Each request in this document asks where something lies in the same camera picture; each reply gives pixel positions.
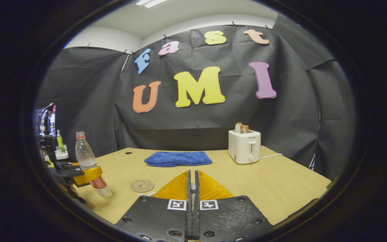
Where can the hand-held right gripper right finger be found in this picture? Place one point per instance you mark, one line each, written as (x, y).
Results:
(230, 218)

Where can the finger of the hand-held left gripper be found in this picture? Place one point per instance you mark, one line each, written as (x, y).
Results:
(91, 174)

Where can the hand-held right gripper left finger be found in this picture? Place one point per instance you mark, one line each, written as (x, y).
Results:
(156, 218)

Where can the clear plastic water bottle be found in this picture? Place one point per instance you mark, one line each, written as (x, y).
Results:
(85, 154)

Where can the round cork coaster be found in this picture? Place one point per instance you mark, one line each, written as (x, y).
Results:
(142, 185)

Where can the white teacup lid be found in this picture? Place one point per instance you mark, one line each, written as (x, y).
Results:
(192, 187)

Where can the small green bottle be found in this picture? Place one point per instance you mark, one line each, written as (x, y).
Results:
(60, 141)

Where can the blue towel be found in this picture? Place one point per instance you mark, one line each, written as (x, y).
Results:
(178, 158)

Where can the white toaster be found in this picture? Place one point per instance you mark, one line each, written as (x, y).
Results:
(244, 148)

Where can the toasted bread slice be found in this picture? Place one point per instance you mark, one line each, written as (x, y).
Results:
(241, 128)

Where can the black backdrop cloth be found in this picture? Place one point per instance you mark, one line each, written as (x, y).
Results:
(281, 111)

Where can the ceiling light panel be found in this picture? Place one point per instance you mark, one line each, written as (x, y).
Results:
(151, 2)

